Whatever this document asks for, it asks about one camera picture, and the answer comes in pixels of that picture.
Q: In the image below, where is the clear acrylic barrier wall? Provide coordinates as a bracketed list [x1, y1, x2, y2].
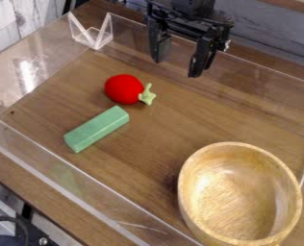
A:
[0, 15, 304, 246]

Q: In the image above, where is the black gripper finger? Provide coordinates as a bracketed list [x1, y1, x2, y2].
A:
[187, 36, 218, 78]
[148, 16, 171, 63]

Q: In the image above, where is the wooden bowl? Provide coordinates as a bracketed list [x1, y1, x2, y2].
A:
[177, 141, 302, 246]

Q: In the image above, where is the green rectangular block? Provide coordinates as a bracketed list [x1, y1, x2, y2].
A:
[63, 106, 129, 153]

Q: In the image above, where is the clear acrylic corner bracket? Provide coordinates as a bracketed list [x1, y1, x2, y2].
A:
[67, 12, 113, 50]

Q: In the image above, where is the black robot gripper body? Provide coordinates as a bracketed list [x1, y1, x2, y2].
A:
[145, 0, 234, 51]

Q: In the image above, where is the red plush tomato toy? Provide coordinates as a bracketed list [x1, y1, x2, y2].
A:
[104, 74, 155, 106]

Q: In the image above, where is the black cable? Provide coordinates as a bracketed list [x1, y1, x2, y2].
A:
[0, 215, 29, 246]

